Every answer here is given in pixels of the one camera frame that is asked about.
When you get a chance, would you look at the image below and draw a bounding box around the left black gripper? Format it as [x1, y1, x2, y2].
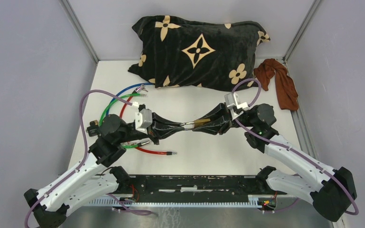
[119, 112, 187, 145]

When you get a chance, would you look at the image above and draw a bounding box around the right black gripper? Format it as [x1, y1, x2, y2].
[191, 103, 253, 136]

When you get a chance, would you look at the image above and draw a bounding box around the brass padlock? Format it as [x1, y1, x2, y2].
[180, 118, 211, 130]

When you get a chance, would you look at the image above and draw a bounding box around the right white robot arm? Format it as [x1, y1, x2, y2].
[192, 103, 358, 222]

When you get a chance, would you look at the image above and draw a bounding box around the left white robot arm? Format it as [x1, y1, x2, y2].
[24, 109, 184, 228]

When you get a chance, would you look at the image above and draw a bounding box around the small black padlock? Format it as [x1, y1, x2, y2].
[86, 120, 99, 137]

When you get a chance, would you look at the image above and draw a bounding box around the brown cloth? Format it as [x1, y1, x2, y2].
[254, 58, 299, 111]

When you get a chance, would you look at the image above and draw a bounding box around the black floral pillow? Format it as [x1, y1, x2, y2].
[128, 15, 270, 91]

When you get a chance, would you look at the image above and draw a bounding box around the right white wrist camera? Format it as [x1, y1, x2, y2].
[224, 92, 250, 113]

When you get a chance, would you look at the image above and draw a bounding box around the green cable lock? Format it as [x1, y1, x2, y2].
[99, 93, 145, 149]

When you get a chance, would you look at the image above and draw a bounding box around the red cable lock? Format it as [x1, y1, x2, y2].
[119, 94, 177, 155]

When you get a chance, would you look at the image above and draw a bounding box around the blue cable lock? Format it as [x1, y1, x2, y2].
[106, 83, 154, 116]

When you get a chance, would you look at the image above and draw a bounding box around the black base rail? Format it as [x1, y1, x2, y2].
[106, 173, 287, 211]

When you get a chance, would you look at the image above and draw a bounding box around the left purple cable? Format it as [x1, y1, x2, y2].
[23, 90, 139, 228]

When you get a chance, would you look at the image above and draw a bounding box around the purple cable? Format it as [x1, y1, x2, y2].
[23, 90, 139, 228]
[231, 78, 359, 216]

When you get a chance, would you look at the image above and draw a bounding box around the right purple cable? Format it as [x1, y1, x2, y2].
[231, 78, 359, 216]

